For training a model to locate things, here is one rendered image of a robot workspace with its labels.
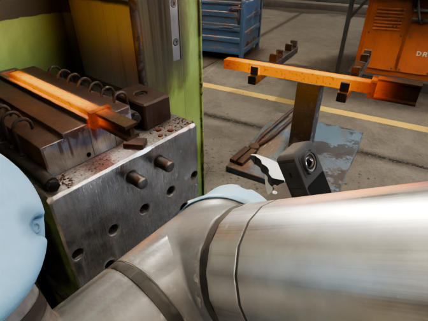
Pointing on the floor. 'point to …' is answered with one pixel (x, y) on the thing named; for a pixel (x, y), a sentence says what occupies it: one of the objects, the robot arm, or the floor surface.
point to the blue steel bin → (231, 25)
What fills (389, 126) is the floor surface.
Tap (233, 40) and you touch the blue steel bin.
